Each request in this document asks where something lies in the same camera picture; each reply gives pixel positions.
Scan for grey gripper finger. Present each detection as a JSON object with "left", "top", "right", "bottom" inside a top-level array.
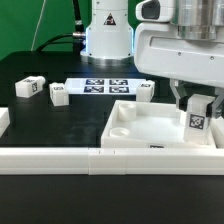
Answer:
[{"left": 206, "top": 88, "right": 224, "bottom": 118}]

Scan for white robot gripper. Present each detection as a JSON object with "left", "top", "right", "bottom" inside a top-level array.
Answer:
[{"left": 134, "top": 0, "right": 224, "bottom": 111}]

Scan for white square table top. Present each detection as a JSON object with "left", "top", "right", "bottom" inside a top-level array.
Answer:
[{"left": 101, "top": 100, "right": 216, "bottom": 149}]

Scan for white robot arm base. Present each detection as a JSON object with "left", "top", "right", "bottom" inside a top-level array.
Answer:
[{"left": 80, "top": 0, "right": 134, "bottom": 66}]

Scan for white right fence piece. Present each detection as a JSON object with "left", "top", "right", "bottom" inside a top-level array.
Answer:
[{"left": 211, "top": 117, "right": 224, "bottom": 149}]

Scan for white fence piece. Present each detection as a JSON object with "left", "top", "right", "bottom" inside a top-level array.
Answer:
[
  {"left": 211, "top": 117, "right": 224, "bottom": 149},
  {"left": 0, "top": 107, "right": 10, "bottom": 137}
]

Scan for white left fence piece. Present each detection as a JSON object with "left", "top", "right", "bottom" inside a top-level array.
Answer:
[{"left": 0, "top": 107, "right": 10, "bottom": 137}]

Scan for white apriltag base plate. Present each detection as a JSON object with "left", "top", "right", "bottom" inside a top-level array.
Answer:
[{"left": 65, "top": 78, "right": 143, "bottom": 95}]

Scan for black cable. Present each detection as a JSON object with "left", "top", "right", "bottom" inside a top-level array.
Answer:
[{"left": 35, "top": 0, "right": 88, "bottom": 53}]

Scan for white front fence wall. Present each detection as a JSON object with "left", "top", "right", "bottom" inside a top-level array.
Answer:
[{"left": 0, "top": 148, "right": 224, "bottom": 175}]

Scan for white thin cable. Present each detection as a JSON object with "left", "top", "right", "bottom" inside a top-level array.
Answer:
[{"left": 30, "top": 0, "right": 48, "bottom": 52}]

